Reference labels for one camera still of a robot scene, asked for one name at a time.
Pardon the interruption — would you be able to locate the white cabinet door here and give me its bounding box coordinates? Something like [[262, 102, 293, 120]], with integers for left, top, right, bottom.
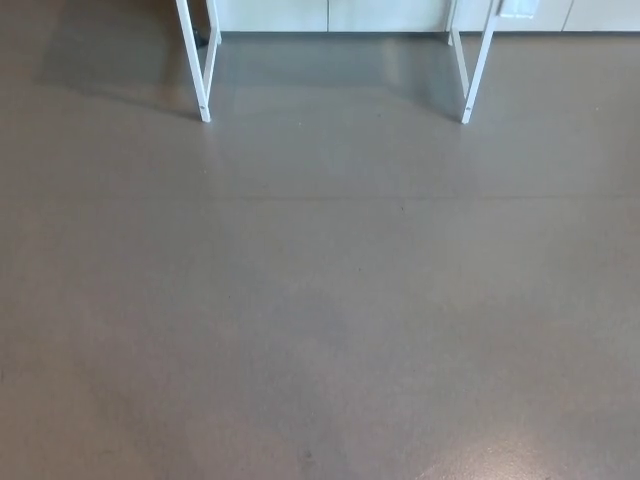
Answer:
[[327, 0, 451, 33], [561, 0, 640, 33], [217, 0, 330, 33], [491, 0, 571, 33]]

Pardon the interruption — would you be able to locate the white table right leg frame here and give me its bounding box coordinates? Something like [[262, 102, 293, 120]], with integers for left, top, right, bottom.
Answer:
[[447, 0, 502, 125]]

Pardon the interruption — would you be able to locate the grey switch mounting box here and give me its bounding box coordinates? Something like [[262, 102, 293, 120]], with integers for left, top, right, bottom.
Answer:
[[498, 0, 539, 21]]

